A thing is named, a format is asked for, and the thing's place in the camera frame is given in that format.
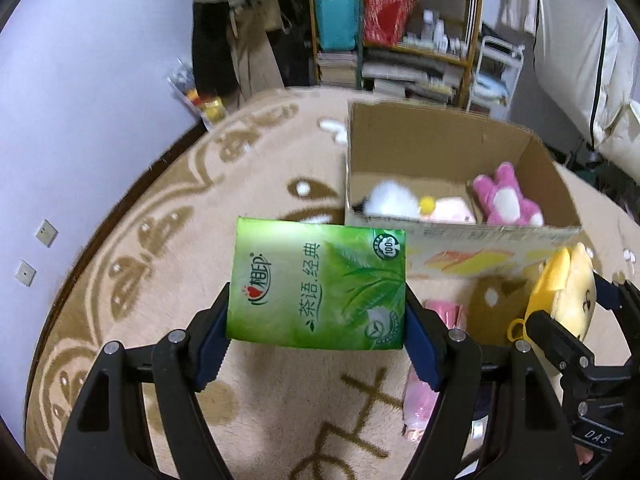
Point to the pink plastic packet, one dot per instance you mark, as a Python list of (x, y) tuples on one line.
[(419, 400)]

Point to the green pole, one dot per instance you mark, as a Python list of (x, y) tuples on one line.
[(360, 35)]

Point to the white cube plush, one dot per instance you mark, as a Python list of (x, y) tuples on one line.
[(452, 210)]

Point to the wooden shelf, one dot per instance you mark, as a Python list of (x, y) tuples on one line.
[(472, 35)]

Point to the beige coat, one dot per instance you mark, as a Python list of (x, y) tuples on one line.
[(255, 55)]

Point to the plastic bag of small things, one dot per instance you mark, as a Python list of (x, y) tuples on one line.
[(200, 102)]

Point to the green tissue packet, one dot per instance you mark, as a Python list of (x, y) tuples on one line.
[(310, 285)]

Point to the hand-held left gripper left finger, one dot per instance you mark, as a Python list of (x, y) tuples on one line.
[(215, 332)]

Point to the white-haired plush doll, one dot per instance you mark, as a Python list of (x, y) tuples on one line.
[(392, 200)]

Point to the yellow plush toy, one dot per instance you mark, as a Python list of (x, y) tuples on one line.
[(570, 290)]

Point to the red patterned bag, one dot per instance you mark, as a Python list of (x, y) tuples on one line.
[(385, 15)]

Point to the person's right hand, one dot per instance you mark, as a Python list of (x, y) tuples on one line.
[(584, 455)]

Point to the pink plush toy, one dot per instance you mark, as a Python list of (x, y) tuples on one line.
[(505, 200)]

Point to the wide stack of books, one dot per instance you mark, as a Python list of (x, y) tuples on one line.
[(410, 77)]

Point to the black garment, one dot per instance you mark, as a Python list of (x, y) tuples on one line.
[(295, 60)]

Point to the teal bag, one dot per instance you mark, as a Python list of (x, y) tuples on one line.
[(337, 20)]

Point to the cardboard box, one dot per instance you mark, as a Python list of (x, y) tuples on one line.
[(435, 145)]

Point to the dark coat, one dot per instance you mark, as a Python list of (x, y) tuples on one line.
[(210, 50)]

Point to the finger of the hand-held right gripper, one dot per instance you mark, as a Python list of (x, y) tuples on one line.
[(550, 335), (612, 296)]

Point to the wall socket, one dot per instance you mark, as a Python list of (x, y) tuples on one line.
[(46, 232), (25, 272)]

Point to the white trolley cart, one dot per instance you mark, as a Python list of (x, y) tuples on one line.
[(500, 80)]

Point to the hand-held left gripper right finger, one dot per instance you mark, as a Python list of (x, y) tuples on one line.
[(422, 342)]

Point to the group of cosmetic bottles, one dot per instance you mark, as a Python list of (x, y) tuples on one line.
[(440, 32)]

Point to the narrow stack of books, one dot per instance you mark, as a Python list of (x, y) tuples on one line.
[(337, 70)]

